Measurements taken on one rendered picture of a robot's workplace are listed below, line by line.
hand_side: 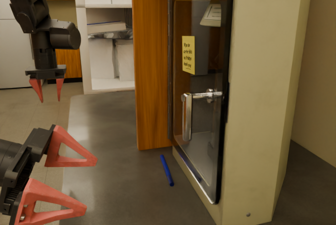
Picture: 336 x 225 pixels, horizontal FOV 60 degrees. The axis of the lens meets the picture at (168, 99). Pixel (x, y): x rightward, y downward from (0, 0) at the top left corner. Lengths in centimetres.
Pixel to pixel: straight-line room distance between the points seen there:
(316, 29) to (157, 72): 48
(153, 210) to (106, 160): 25
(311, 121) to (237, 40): 58
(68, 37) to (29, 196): 51
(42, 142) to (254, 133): 34
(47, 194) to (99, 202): 33
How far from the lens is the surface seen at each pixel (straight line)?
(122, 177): 77
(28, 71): 86
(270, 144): 56
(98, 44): 183
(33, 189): 37
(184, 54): 64
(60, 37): 81
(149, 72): 81
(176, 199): 69
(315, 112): 98
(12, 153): 42
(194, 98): 51
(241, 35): 47
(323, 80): 95
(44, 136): 44
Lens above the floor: 135
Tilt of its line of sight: 18 degrees down
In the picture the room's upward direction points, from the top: straight up
